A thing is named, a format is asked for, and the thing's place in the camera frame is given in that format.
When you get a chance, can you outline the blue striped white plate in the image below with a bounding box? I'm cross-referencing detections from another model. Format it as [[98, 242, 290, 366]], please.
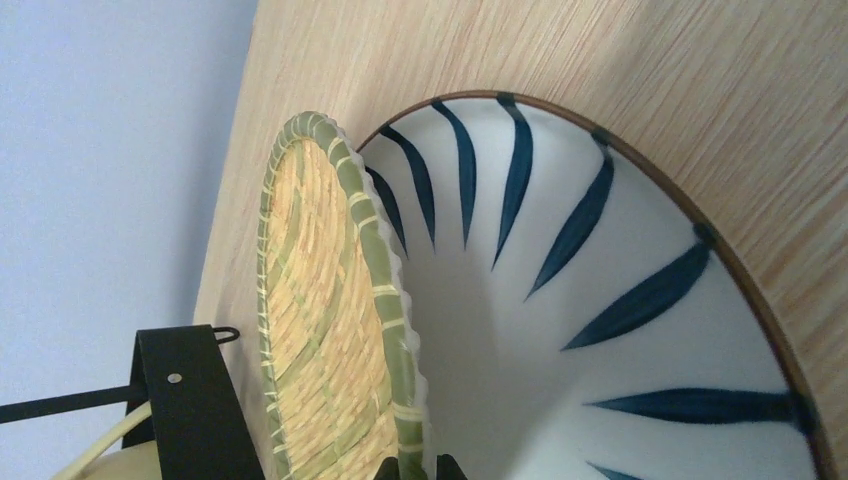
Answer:
[[360, 91, 839, 479]]

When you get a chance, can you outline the woven bamboo plate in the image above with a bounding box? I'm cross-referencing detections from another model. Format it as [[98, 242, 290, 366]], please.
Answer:
[[256, 111, 436, 479]]

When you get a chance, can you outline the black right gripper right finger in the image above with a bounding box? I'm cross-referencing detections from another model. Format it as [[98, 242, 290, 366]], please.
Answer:
[[436, 454, 468, 480]]

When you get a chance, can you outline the yellow handled mug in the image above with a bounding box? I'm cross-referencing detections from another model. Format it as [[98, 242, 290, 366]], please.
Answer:
[[51, 401, 163, 480]]

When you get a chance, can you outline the black wire dish rack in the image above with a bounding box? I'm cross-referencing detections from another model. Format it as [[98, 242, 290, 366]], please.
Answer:
[[1, 325, 264, 479]]

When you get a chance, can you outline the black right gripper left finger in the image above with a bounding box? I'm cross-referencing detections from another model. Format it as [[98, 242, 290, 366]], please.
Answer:
[[374, 457, 400, 480]]

